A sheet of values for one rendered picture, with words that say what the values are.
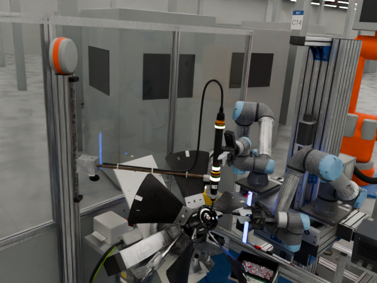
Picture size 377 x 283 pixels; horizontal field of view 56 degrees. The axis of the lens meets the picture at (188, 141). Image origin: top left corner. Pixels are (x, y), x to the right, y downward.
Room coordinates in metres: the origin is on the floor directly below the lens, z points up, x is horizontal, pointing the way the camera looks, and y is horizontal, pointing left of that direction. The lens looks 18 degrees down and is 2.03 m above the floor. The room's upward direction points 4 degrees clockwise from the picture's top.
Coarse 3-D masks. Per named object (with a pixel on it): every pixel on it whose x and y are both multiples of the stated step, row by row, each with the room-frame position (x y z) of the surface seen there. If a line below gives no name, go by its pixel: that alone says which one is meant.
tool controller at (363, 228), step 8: (360, 224) 1.41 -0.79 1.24; (368, 224) 1.40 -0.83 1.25; (376, 224) 1.40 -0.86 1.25; (360, 232) 1.35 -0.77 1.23; (368, 232) 1.35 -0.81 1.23; (376, 232) 1.35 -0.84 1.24; (360, 240) 1.35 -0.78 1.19; (368, 240) 1.33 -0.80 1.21; (376, 240) 1.31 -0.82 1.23; (360, 248) 1.35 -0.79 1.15; (368, 248) 1.33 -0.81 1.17; (376, 248) 1.30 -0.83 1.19; (352, 256) 1.39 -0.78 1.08; (360, 256) 1.36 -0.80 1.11; (368, 256) 1.34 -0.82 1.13; (376, 256) 1.31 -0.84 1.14; (360, 264) 1.34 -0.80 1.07; (368, 264) 1.33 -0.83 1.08; (376, 264) 1.32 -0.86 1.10; (376, 272) 1.32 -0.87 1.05
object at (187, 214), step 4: (184, 208) 1.41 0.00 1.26; (188, 208) 1.42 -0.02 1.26; (180, 212) 1.41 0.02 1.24; (184, 212) 1.41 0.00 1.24; (188, 212) 1.42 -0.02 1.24; (180, 216) 1.41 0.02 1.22; (188, 216) 1.42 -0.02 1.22; (176, 220) 1.40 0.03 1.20; (184, 220) 1.42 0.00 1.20; (180, 224) 1.41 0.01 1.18; (184, 224) 1.42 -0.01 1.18
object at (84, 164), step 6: (78, 156) 1.58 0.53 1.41; (84, 156) 1.60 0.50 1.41; (90, 156) 1.61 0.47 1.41; (96, 156) 1.61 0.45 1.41; (78, 162) 1.56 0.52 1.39; (84, 162) 1.55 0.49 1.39; (90, 162) 1.55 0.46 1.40; (96, 162) 1.58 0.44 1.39; (78, 168) 1.56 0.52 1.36; (84, 168) 1.55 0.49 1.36; (90, 168) 1.55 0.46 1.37; (96, 168) 1.58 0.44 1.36; (90, 174) 1.55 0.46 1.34
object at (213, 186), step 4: (220, 108) 1.51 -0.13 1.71; (220, 112) 1.51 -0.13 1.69; (220, 116) 1.50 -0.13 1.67; (224, 116) 1.52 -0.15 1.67; (220, 120) 1.50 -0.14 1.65; (212, 184) 1.51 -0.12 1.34; (216, 184) 1.51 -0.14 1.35; (212, 188) 1.51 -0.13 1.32; (216, 188) 1.51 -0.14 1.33; (212, 192) 1.51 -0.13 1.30; (216, 192) 1.51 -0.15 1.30; (212, 200) 1.51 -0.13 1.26
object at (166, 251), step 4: (180, 236) 1.41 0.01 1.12; (176, 240) 1.38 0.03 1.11; (172, 244) 1.35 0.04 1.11; (168, 248) 1.33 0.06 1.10; (164, 252) 1.31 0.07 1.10; (168, 252) 1.32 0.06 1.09; (164, 256) 1.29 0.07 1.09; (152, 268) 1.23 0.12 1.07; (148, 272) 1.21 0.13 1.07; (144, 276) 1.19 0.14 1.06
